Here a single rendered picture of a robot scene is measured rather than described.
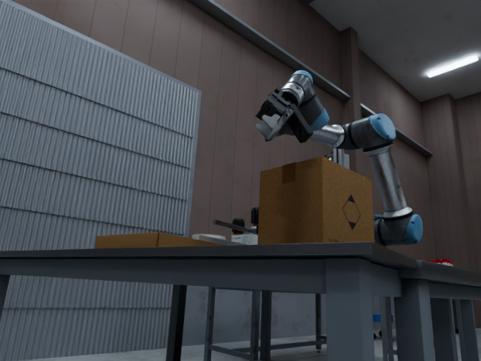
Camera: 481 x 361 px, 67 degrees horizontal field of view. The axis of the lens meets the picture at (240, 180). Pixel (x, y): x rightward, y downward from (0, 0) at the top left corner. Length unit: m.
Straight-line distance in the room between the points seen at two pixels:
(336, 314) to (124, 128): 4.19
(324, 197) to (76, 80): 3.90
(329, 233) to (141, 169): 3.76
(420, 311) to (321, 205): 0.34
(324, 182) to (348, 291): 0.46
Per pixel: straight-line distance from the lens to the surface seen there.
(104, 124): 4.55
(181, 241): 0.97
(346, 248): 0.61
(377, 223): 1.62
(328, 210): 1.04
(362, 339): 0.64
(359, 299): 0.63
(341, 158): 2.00
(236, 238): 2.35
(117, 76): 4.85
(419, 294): 0.94
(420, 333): 0.94
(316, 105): 1.21
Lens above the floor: 0.76
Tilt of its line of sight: 16 degrees up
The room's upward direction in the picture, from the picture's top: 3 degrees clockwise
